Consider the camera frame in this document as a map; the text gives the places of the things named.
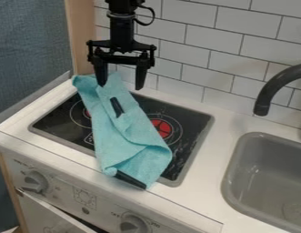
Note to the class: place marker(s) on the light blue cloth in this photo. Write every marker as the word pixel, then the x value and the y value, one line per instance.
pixel 126 133

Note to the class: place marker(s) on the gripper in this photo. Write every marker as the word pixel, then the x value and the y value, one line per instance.
pixel 121 42

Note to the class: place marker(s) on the tap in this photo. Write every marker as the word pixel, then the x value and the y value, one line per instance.
pixel 274 88

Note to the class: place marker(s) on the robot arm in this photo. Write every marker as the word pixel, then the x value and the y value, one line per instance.
pixel 122 7

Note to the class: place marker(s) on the toy sink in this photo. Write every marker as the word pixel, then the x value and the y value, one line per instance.
pixel 268 179

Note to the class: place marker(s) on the toy stove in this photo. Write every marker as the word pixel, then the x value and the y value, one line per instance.
pixel 181 127

